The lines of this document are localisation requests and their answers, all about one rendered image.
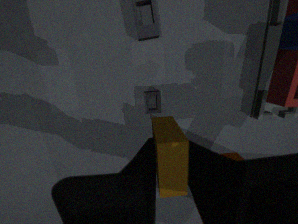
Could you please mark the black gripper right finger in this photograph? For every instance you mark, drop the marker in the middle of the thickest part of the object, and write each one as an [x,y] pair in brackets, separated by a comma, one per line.
[222,186]

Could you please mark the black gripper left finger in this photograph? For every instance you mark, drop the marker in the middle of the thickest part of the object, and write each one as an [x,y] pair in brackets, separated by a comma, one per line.
[132,189]

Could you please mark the blue bar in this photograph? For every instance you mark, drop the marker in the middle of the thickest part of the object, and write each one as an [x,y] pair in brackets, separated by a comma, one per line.
[289,35]

